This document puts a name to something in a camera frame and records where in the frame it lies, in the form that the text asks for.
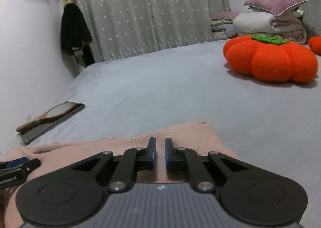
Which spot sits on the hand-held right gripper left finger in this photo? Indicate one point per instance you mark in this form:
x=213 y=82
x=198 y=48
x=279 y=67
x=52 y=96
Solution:
x=151 y=152

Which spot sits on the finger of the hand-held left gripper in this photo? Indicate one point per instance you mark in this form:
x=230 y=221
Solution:
x=17 y=162
x=31 y=165

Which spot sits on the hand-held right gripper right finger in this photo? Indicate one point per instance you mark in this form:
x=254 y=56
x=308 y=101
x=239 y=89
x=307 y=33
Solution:
x=168 y=152

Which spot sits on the pink knitted sweater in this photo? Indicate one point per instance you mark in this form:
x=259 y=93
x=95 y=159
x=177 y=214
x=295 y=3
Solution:
x=75 y=150

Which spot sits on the wooden hand mirror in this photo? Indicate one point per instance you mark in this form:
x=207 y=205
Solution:
x=60 y=109

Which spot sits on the green patterned folded blanket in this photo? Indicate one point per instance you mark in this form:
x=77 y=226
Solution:
x=222 y=29

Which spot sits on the large orange pumpkin cushion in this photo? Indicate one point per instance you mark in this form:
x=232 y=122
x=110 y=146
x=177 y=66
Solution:
x=270 y=62

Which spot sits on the grey star-patterned curtain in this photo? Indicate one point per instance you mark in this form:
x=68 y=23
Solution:
x=150 y=10

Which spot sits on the black hanging coat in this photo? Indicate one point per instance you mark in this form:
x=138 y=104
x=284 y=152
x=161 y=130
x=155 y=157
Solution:
x=74 y=27

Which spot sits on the flat purple pillow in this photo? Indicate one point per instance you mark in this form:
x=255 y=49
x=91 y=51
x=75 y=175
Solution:
x=227 y=15

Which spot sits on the small orange pumpkin cushion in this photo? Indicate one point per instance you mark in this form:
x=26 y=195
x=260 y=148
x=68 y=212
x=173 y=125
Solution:
x=315 y=45

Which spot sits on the large purple pillow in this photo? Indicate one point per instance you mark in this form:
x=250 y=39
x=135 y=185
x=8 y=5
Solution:
x=275 y=1

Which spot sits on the grey padded headboard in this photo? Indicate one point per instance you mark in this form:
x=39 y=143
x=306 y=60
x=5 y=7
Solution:
x=312 y=12

